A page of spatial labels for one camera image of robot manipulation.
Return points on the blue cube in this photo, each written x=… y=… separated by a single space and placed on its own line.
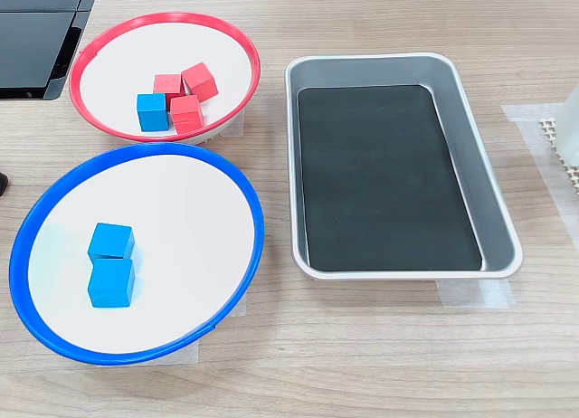
x=153 y=112
x=111 y=283
x=111 y=240

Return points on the clear tape strip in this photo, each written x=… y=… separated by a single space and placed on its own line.
x=235 y=126
x=475 y=293
x=239 y=308

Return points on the black mat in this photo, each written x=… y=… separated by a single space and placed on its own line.
x=384 y=187

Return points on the blue-rimmed white plate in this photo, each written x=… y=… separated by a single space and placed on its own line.
x=181 y=232

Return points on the red cube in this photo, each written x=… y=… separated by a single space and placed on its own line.
x=168 y=84
x=186 y=115
x=200 y=81

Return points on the steel tray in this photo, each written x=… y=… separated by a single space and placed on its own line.
x=497 y=219

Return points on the red-rimmed white plate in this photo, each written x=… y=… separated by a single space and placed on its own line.
x=135 y=51

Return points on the pale perforated plate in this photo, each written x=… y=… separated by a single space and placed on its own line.
x=554 y=137

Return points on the small black object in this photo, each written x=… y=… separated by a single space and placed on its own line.
x=3 y=185

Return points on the black glossy device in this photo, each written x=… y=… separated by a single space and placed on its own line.
x=31 y=47

